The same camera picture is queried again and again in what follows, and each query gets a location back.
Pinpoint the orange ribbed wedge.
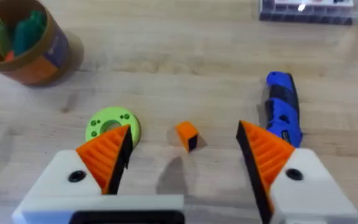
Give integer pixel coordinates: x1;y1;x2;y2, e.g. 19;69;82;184
174;121;200;153

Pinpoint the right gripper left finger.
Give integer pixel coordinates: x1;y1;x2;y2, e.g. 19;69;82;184
25;124;134;198

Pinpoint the green disc with holes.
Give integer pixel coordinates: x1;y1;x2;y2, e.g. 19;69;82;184
85;106;142;148

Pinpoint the blue electric screwdriver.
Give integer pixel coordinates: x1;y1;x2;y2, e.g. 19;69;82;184
264;71;303;149

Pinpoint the brown tub with toys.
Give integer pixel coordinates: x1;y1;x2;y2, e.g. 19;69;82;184
0;0;73;86

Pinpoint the clear plastic parts box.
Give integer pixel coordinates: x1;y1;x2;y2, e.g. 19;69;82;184
258;0;358;26

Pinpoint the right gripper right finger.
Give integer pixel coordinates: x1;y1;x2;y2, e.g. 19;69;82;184
236;119;358;224

